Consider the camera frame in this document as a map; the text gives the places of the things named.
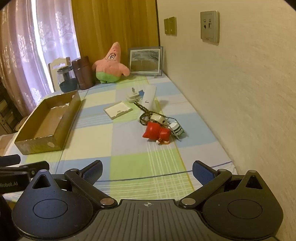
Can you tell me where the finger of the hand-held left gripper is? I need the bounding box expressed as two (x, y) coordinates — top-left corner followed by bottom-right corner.
(0, 155), (20, 166)
(19, 161), (50, 178)

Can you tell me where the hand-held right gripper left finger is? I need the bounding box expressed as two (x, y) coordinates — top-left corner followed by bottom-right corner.
(30, 160), (118, 208)

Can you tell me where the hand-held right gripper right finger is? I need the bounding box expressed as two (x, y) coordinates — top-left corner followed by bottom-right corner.
(179, 160), (267, 208)

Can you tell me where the brown cardboard box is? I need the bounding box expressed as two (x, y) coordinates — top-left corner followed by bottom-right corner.
(14, 90), (81, 155)

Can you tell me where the red toy figure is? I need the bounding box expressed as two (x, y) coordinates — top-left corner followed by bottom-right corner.
(142, 122), (171, 145)

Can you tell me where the white round plug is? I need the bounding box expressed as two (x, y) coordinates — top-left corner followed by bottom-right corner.
(151, 115), (168, 126)

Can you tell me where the leopard print hair claw clip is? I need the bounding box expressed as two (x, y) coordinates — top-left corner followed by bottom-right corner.
(134, 102), (166, 126)

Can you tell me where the white power adapter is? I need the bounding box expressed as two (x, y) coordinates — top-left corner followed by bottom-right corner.
(126, 88), (142, 103)

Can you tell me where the checkered tablecloth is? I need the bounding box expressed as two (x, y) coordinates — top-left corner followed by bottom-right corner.
(5, 75), (236, 202)

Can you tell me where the white striped cylinder toy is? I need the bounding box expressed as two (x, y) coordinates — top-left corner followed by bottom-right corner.
(168, 120), (185, 139)

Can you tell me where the dark metal step ladder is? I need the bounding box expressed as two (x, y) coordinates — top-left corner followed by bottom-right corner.
(0, 79), (23, 135)

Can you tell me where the white flat tray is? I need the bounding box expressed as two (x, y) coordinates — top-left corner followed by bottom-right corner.
(103, 101), (134, 120)

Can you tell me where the dark glass jar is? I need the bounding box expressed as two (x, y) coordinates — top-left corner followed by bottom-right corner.
(57, 66), (78, 93)

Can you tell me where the white remote-shaped device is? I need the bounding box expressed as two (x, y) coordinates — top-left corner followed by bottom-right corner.
(142, 86), (158, 110)

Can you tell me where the brown thermos flask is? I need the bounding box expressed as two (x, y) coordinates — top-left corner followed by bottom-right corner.
(71, 56), (94, 90)

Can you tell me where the white wooden chair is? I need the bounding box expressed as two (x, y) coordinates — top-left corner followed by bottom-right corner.
(48, 57), (71, 92)

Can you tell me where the pink starfish plush toy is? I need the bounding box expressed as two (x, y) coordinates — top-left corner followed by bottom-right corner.
(92, 42), (130, 84)

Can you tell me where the purple lace curtain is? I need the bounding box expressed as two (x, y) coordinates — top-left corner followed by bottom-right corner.
(0, 0), (80, 116)

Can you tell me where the yellow curtain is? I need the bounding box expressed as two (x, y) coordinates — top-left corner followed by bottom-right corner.
(70, 0), (160, 65)

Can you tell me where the glass picture frame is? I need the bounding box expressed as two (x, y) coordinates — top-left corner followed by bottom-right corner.
(128, 46), (164, 77)

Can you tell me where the silver wall socket plate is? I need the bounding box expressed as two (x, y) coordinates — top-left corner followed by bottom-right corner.
(200, 10), (220, 43)

